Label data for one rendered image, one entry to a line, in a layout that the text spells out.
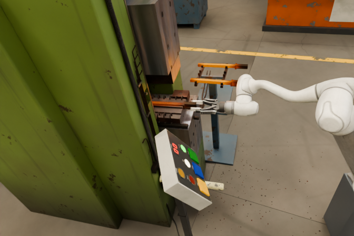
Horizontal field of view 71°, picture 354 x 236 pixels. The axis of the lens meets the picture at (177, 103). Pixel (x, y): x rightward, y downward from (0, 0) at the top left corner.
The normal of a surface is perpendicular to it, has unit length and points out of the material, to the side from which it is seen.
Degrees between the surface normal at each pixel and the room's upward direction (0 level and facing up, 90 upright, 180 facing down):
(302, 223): 0
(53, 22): 90
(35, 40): 90
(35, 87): 90
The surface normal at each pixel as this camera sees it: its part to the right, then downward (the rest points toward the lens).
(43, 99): 0.96, 0.05
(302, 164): -0.14, -0.76
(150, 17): -0.24, 0.65
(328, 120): -0.57, 0.52
